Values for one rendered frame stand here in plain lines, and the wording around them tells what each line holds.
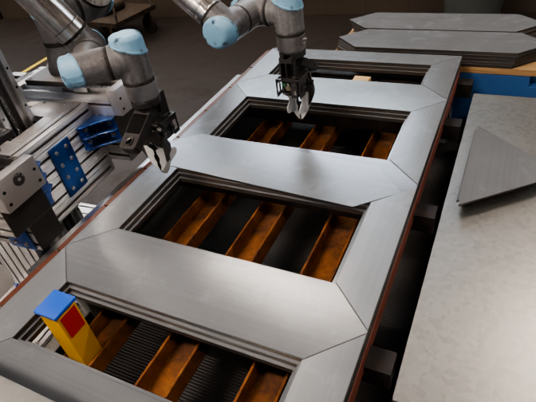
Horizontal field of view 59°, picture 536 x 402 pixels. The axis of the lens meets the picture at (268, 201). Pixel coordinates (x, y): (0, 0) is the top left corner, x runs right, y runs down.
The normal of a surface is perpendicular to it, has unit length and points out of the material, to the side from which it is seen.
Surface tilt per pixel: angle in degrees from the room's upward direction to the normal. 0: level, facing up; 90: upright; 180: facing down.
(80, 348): 90
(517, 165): 0
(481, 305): 0
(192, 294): 0
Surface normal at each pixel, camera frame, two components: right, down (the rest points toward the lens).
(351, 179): -0.13, -0.77
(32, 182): 0.93, 0.13
